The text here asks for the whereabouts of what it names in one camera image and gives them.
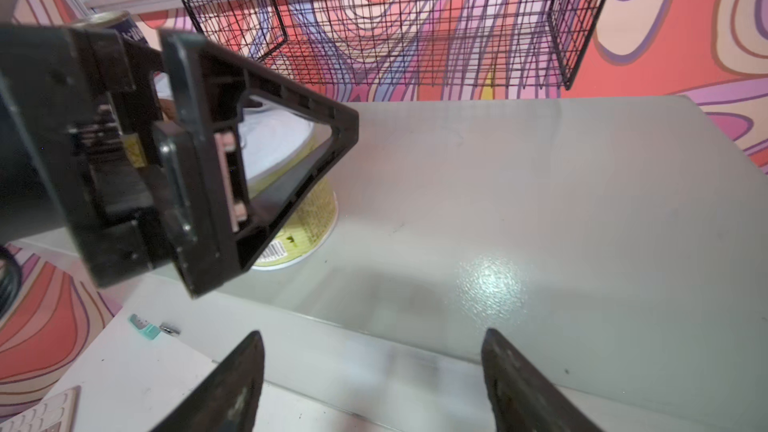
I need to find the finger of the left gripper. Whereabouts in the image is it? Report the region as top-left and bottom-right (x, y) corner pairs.
(157, 31), (359, 297)

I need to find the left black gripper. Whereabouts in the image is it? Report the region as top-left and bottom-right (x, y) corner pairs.
(1, 24), (172, 287)

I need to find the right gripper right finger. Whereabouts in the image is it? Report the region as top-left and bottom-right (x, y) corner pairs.
(481, 328), (601, 432)

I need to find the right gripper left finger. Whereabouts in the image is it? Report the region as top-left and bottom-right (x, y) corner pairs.
(153, 331), (265, 432)

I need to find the green label can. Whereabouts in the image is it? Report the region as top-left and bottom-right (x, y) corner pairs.
(238, 104), (338, 271)

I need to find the dark blue tin can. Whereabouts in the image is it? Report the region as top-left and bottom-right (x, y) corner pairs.
(70, 11), (149, 46)

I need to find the pink calculator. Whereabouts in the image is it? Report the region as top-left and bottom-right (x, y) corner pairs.
(1, 386), (81, 432)

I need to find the grey metal cabinet box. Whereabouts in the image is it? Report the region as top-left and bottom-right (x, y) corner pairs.
(55, 97), (767, 431)

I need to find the back black wire basket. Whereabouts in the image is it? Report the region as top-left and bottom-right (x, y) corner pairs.
(182, 0), (607, 101)

